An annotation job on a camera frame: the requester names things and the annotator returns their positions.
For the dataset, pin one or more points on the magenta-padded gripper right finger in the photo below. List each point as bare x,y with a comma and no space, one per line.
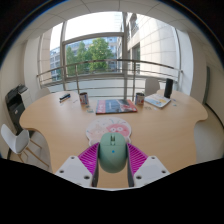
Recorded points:
137,159

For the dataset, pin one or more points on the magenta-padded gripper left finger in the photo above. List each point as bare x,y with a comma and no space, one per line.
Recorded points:
87,160

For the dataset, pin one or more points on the mint green computer mouse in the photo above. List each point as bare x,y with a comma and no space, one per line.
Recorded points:
112,153

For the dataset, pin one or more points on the round white pink mouse pad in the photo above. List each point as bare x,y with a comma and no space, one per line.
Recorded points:
100,128

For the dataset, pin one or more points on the red magazine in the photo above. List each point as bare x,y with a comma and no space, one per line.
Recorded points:
115,106

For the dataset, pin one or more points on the printed cup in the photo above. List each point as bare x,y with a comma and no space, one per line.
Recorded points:
139,99
83,98

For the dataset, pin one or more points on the white blue booklet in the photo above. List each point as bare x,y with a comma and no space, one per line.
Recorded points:
157,100

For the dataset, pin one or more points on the small black stapler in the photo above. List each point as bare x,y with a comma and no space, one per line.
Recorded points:
64,97

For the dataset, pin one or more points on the white chair with wooden legs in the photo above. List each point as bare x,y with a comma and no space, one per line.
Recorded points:
15,140

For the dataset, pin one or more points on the metal railing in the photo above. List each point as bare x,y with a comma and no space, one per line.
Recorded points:
100,61

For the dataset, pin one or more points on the grey door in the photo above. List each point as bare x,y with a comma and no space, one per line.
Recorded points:
207,85

